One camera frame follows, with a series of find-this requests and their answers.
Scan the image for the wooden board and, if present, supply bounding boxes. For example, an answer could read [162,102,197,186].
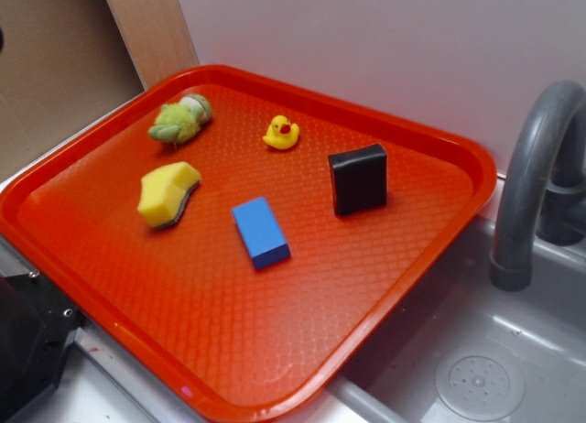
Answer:
[106,0,200,89]

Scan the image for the black sponge block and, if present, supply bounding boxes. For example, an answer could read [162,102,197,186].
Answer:
[328,144,387,217]

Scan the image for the yellow sponge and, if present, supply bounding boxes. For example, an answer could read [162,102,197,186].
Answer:
[137,161,201,229]

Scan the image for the yellow rubber duck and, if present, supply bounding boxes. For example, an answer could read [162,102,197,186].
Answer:
[262,115,300,150]

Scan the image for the blue block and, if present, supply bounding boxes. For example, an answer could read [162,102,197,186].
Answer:
[231,197,291,270]

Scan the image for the green plush toy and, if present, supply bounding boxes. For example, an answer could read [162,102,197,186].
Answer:
[147,94,213,146]

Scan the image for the grey faucet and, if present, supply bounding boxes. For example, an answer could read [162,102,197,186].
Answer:
[490,81,585,291]

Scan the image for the grey sink basin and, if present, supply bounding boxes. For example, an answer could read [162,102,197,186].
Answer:
[329,219,585,422]

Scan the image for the red plastic tray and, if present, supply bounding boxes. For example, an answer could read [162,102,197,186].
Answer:
[1,66,496,422]

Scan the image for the round sink drain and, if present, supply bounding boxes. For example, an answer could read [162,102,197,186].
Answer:
[434,346,526,422]

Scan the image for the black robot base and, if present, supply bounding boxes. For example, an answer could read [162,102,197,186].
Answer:
[1,273,81,422]

